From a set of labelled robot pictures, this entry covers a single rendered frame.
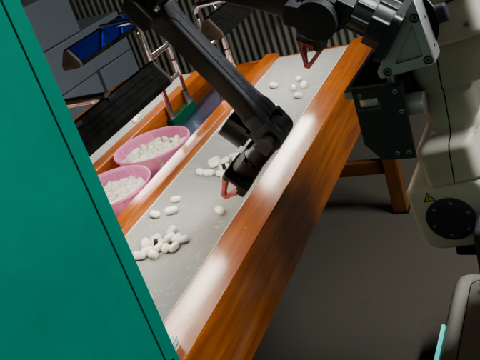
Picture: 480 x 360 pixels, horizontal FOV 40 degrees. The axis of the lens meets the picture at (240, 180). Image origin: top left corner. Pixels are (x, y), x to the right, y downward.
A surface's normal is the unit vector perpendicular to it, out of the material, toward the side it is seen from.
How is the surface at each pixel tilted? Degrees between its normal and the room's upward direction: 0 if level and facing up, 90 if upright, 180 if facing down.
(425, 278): 0
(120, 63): 90
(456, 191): 90
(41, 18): 90
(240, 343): 90
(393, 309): 0
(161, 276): 0
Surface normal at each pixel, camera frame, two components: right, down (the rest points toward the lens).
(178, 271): -0.29, -0.86
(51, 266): 0.89, -0.08
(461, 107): -0.39, 0.51
